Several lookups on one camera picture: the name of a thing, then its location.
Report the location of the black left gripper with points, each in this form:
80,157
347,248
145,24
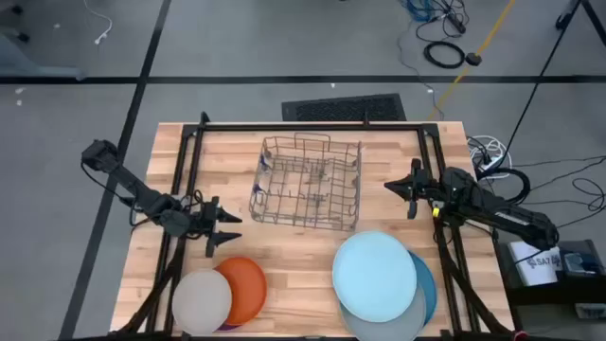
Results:
213,222

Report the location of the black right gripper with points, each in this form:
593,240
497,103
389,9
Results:
416,189

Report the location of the orange plate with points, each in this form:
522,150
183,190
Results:
248,289

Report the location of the cream plate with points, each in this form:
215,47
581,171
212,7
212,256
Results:
201,303

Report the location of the light blue plate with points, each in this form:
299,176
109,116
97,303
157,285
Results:
374,277

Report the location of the purple plate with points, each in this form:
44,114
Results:
228,327

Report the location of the dark blue plate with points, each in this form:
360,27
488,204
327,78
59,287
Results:
427,289

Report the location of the grey plate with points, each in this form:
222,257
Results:
379,330

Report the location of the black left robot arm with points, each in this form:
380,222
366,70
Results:
137,189

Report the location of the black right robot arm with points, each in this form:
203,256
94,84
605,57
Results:
502,213

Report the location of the white power strip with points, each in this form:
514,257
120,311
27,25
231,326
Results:
492,164

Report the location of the black floor vent grate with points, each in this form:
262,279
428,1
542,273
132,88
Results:
343,108

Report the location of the white labelled box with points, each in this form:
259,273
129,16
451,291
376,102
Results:
535,263

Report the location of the black floor power strip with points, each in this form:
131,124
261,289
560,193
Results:
457,23

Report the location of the black side cart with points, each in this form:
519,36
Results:
544,296

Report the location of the dark grey device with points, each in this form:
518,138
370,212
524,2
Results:
580,264

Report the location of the white label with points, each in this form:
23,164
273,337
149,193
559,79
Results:
592,310

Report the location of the black stand leg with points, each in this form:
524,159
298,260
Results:
565,19

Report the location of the grey bench base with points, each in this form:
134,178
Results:
28,61

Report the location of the black metal table frame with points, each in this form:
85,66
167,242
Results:
308,127

